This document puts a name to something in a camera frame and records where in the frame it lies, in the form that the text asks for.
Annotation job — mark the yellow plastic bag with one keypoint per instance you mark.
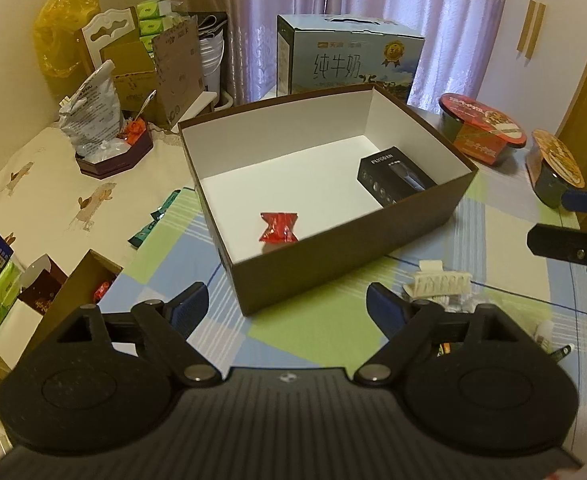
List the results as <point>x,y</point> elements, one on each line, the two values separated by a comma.
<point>58,25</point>

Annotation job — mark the large brown cardboard box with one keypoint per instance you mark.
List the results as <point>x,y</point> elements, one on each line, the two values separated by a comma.
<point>348,260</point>

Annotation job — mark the dark red octagonal box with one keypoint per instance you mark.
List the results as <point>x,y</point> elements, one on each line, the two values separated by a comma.
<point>123,160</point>

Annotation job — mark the silver foil bag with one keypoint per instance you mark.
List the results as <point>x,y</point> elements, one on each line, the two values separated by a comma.
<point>91,110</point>

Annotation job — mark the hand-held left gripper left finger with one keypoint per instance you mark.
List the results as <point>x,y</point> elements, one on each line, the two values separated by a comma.
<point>191,306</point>

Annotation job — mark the small brown open carton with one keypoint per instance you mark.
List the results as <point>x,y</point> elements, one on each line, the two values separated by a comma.
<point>68,300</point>

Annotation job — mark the white tube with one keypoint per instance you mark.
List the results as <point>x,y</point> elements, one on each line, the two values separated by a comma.
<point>543,332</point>

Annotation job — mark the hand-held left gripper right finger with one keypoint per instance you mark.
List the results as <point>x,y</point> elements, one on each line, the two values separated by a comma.
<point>383,306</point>

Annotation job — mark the open corrugated cardboard box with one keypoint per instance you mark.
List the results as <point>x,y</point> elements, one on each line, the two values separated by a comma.
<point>173,70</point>

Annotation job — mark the small black product box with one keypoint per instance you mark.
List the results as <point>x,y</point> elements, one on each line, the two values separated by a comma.
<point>393,175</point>

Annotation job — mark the small red candy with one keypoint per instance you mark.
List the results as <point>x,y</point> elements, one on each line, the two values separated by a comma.
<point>103,291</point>

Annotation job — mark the green sachet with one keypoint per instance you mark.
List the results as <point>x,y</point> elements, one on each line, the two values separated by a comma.
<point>166,205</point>
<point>142,235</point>

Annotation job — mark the beige printed tablecloth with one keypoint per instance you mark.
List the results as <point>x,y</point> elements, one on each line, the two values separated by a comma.
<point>48,180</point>

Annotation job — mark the blue milk carton case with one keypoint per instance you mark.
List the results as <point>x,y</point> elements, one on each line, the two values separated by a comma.
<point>343,55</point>

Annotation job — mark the red lid instant noodle bowl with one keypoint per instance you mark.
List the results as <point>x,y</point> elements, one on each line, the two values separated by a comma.
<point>478,125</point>

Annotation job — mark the white ornate cardboard cutout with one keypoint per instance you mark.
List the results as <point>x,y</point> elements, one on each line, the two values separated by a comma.
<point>116,17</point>

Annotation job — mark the orange wrapped snack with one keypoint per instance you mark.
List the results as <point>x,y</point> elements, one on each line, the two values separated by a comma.
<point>134,132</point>

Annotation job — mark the green tissue pack bundle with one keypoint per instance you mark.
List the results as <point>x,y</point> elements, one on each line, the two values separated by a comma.
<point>151,22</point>

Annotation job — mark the metal spoon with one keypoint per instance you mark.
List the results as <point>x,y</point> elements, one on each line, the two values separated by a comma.
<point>146,104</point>

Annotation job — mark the red wrapped candy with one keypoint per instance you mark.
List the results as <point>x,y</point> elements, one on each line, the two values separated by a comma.
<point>278,229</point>

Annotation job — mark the white plastic bucket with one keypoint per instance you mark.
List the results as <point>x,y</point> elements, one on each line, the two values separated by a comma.
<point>211,62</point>

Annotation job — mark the green instant noodle bowl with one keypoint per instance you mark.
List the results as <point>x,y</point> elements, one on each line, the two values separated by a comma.
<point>556,160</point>

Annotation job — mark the plaid tablecloth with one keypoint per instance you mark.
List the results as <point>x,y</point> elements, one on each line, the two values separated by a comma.
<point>293,340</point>

